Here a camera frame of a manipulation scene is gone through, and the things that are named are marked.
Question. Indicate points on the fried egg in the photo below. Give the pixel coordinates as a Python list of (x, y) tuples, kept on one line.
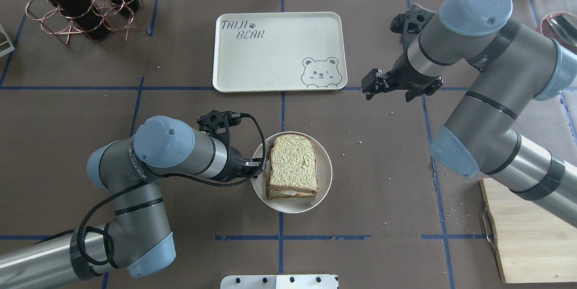
[(275, 194)]

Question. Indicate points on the cream bear tray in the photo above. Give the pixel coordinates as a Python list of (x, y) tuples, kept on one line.
[(279, 52)]

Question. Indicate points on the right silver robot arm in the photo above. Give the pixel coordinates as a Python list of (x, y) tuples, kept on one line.
[(516, 65)]

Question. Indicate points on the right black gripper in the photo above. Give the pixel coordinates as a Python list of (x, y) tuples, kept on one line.
[(402, 77)]

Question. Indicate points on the white plate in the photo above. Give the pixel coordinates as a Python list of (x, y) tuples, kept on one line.
[(293, 161)]

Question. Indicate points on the metal scoop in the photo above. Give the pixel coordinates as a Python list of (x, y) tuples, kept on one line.
[(564, 26)]

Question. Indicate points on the pink bowl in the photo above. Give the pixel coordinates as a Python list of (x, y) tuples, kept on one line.
[(544, 29)]

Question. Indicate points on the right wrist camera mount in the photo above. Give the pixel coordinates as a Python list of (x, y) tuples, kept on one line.
[(410, 24)]

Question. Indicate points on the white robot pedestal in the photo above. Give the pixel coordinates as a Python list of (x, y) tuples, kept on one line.
[(298, 281)]

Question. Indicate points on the wooden cutting board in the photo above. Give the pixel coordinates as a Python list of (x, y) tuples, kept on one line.
[(531, 245)]

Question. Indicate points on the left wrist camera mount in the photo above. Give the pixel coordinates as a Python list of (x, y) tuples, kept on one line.
[(216, 124)]

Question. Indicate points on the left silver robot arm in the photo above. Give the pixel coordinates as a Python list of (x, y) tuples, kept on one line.
[(130, 229)]

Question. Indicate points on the copper wire bottle rack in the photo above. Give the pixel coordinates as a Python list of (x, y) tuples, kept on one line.
[(52, 22)]

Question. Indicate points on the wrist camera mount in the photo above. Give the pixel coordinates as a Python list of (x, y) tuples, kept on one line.
[(216, 124), (410, 24)]

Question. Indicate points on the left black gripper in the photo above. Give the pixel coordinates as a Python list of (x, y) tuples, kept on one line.
[(234, 165)]

